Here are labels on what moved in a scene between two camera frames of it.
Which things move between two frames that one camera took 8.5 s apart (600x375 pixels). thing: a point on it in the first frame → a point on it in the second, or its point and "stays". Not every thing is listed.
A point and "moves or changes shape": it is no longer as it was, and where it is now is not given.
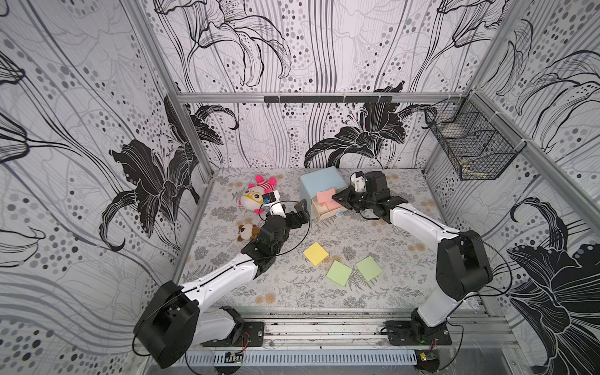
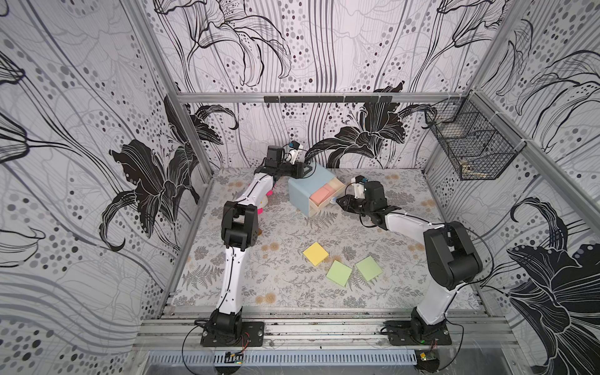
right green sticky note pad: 369,268 stays
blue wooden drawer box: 319,180 moves or changes shape
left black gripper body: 290,223 → 283,169
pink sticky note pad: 333,205 → 319,194
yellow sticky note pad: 316,253 stays
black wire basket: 479,142 stays
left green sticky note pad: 339,273 stays
